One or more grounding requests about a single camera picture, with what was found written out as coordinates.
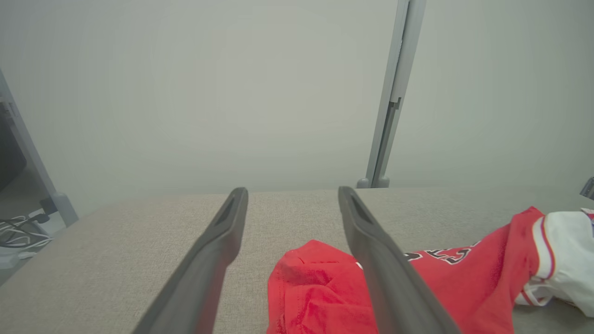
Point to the red white jersey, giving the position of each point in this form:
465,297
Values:
487,278

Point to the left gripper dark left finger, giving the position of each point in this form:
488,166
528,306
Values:
209,260

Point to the grey metal partition post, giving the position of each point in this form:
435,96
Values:
394,93

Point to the grey slanted frame post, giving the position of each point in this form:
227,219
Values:
65,208

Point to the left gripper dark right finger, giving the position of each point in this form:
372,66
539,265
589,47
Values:
390,278

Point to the grey fabric sofa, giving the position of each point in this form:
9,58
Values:
116,260

